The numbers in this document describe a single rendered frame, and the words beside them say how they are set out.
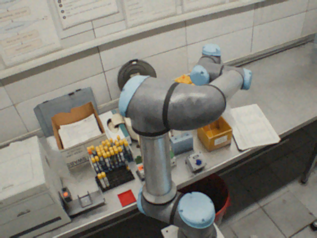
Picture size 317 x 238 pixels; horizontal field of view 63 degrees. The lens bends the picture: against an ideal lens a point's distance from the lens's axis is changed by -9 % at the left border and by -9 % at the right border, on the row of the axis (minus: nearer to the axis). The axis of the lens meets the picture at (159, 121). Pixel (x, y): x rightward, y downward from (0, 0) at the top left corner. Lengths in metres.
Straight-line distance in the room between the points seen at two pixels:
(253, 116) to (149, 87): 0.99
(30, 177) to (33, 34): 0.67
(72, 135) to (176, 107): 0.98
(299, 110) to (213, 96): 1.08
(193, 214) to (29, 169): 0.62
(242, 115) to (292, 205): 1.01
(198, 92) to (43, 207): 0.77
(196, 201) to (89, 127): 0.82
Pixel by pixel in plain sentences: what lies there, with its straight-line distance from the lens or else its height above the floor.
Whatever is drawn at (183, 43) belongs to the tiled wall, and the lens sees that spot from 1.71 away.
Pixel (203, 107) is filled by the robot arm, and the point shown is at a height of 1.51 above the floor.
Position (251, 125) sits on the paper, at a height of 0.89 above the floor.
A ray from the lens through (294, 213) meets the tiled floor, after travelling 2.31.
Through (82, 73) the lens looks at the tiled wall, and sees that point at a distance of 1.55.
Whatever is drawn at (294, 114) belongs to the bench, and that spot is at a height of 0.87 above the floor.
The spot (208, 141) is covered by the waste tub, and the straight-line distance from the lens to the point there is 1.35.
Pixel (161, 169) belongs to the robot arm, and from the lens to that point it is 0.83.
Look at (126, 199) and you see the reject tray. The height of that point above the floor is 0.88.
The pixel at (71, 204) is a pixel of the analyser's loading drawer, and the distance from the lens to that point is 1.29.
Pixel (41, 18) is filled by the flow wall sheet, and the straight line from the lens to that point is 1.40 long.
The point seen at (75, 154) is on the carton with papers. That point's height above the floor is 0.96.
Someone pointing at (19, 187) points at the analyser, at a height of 1.17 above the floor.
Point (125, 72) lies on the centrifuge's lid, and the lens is 1.58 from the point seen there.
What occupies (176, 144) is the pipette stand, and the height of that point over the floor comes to 0.96.
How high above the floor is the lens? 1.93
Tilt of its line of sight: 42 degrees down
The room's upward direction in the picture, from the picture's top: 8 degrees counter-clockwise
